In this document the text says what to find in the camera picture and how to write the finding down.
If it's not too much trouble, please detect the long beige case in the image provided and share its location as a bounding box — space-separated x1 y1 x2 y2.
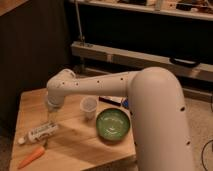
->
71 41 213 82

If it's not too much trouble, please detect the green ceramic bowl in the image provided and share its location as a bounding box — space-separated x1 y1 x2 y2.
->
96 108 131 142

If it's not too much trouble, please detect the cluttered white shelf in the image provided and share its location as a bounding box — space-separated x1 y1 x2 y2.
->
69 0 213 21

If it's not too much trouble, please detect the wooden table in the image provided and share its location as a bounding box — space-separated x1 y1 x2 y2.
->
9 89 138 171

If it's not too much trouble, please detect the orange carrot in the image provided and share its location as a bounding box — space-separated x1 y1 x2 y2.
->
18 141 48 169

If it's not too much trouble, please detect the blue sponge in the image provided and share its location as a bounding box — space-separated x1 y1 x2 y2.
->
122 98 130 112

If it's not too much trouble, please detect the translucent plastic cup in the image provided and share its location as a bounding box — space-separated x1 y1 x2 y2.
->
80 96 98 120

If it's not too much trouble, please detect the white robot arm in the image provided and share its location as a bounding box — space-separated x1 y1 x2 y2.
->
46 67 195 171

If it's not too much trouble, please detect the white labelled bottle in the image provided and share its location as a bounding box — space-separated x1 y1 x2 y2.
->
17 122 59 145

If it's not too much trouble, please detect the black cable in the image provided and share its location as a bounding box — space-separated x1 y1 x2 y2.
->
200 139 213 171

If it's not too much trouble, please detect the metal pole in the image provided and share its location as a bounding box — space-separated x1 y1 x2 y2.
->
74 0 85 45

